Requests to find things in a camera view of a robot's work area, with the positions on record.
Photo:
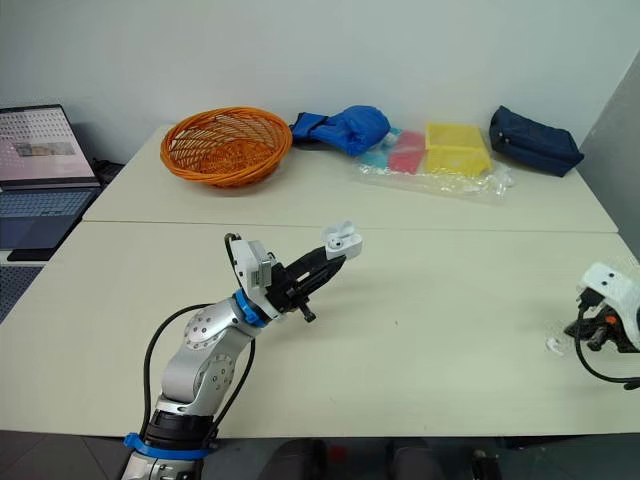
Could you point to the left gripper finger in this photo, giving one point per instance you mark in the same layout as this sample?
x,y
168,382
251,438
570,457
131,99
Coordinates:
x,y
312,260
322,277

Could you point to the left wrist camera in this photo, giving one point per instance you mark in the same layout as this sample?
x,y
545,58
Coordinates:
x,y
252,272

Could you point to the white earbud case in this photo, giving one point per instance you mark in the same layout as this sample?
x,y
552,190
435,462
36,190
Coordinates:
x,y
350,245

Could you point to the blue cloth bag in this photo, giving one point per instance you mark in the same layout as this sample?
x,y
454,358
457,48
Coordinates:
x,y
350,127

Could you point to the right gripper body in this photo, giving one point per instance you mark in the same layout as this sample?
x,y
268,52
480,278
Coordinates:
x,y
602,332

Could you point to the clear plastic bag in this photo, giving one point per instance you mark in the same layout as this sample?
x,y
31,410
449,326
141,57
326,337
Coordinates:
x,y
450,187

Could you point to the white earbud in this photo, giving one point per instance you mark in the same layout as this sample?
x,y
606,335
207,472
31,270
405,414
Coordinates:
x,y
554,345
335,243

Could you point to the red plastic box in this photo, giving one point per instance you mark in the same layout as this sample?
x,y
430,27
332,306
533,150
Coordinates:
x,y
407,152

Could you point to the open laptop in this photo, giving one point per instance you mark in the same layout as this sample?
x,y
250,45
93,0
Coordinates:
x,y
40,150

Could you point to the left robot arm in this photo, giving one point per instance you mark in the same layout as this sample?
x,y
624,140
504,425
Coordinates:
x,y
200,350

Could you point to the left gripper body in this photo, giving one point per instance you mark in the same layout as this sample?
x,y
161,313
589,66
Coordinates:
x,y
287,295

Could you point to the navy zip pouch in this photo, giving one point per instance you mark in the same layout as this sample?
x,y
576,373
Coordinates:
x,y
535,142

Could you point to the teal plastic box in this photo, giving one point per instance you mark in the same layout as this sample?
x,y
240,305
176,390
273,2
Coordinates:
x,y
377,155

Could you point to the yellow plastic box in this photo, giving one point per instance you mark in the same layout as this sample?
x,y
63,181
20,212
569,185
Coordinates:
x,y
457,150

